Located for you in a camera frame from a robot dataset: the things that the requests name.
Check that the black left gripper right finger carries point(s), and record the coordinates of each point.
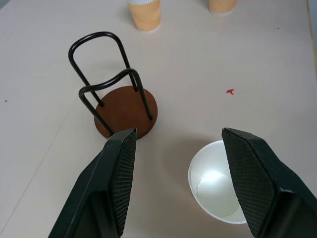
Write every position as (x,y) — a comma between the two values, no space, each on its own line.
(257,183)

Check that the orange ribbed paper cup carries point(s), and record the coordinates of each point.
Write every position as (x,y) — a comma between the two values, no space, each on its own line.
(145,13)
(222,6)

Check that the white paper cup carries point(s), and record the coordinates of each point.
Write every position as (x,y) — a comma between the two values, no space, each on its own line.
(215,188)

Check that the small red scrap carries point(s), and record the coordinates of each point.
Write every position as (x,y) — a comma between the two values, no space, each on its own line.
(230,91)

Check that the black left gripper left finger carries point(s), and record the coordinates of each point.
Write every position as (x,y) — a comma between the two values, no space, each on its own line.
(104,183)

